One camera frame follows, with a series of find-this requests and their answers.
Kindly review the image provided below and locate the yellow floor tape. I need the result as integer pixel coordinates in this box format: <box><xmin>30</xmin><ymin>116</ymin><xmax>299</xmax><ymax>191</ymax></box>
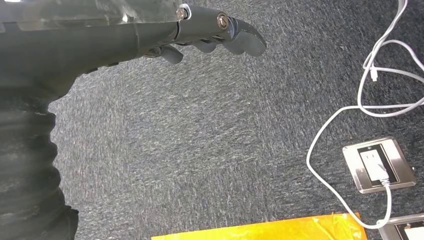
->
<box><xmin>150</xmin><ymin>212</ymin><xmax>369</xmax><ymax>240</ymax></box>

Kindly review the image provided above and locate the steel floor socket white plug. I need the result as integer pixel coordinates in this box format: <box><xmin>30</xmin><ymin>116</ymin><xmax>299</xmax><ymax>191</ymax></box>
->
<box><xmin>342</xmin><ymin>136</ymin><xmax>418</xmax><ymax>195</ymax></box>

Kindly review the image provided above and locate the steel floor socket yellow label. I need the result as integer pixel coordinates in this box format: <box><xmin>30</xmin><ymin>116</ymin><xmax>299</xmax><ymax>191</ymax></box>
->
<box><xmin>377</xmin><ymin>213</ymin><xmax>424</xmax><ymax>240</ymax></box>

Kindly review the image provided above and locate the thin white charging cable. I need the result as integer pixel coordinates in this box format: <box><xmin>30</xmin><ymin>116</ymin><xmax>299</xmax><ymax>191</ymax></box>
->
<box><xmin>357</xmin><ymin>0</ymin><xmax>424</xmax><ymax>118</ymax></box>

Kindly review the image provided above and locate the white power strip cable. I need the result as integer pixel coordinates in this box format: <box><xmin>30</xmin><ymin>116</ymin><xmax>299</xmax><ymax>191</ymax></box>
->
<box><xmin>306</xmin><ymin>0</ymin><xmax>424</xmax><ymax>230</ymax></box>

